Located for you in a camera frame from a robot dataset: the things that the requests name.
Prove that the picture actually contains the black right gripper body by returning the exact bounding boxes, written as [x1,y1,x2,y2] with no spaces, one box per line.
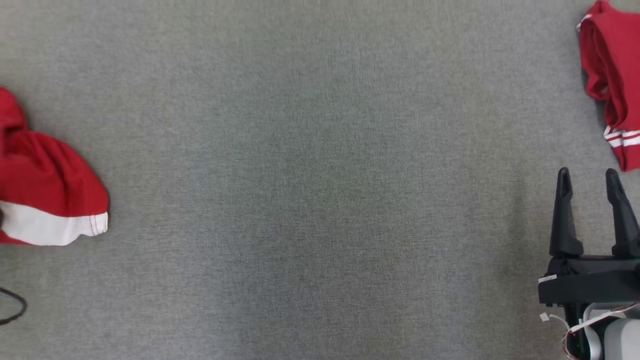
[538,255,640,307]

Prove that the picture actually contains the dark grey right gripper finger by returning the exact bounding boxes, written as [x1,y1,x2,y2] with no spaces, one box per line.
[549,167,584,258]
[605,168,640,258]

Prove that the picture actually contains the red jersey with white trim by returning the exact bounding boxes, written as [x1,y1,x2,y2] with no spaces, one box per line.
[576,0,640,172]

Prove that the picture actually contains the red shorts with white stripe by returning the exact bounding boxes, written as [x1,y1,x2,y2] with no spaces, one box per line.
[0,87,110,247]

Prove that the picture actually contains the grey fabric sofa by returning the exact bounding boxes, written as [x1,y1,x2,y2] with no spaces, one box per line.
[0,0,640,360]

